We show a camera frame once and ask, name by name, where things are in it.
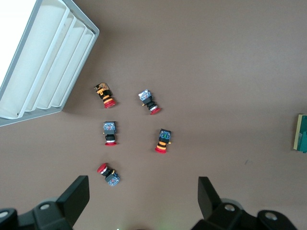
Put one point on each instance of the red mushroom button orange body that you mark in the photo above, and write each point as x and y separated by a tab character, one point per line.
104	94

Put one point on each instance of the red mushroom button blue body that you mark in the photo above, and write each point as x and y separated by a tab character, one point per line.
109	176
110	130
148	100

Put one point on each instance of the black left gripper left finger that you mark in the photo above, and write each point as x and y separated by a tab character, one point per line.
74	196

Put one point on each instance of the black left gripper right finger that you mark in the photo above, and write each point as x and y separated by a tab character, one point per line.
208	198

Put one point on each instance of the red mushroom button striped collar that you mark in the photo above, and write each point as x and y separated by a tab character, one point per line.
163	140

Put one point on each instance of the white slotted rack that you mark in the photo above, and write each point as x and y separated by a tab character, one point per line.
36	60

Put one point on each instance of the green load switch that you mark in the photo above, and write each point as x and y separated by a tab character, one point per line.
301	134

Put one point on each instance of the brown paper table cover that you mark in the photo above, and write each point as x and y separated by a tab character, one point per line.
216	60

